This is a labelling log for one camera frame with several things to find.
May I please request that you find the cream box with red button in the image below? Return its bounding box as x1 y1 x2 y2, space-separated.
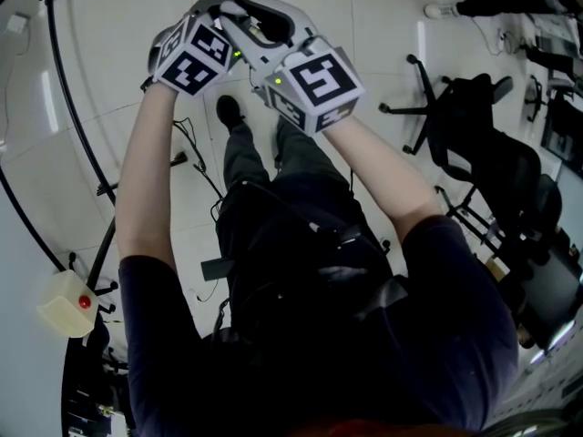
36 269 100 339

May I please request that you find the person's left black shoe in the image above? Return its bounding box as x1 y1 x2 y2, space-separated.
216 95 245 131

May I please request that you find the black office chair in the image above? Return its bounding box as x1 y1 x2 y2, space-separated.
435 170 566 268
378 54 543 186

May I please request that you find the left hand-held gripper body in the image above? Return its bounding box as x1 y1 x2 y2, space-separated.
148 0 238 97

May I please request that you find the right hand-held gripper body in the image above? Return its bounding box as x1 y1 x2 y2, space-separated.
262 36 366 137

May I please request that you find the person's navy t-shirt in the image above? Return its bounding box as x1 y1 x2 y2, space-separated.
118 216 520 437

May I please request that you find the person's left forearm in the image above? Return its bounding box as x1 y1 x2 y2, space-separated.
114 82 181 272

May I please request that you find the black computer monitor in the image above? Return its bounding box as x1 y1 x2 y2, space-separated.
541 97 583 163

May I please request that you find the person's right forearm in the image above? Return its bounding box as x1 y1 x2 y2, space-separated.
322 116 445 245

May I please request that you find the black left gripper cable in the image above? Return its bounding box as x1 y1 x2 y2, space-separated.
172 116 224 199

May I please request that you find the whiteboard on black wheeled stand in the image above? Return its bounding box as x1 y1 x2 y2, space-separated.
0 0 188 290

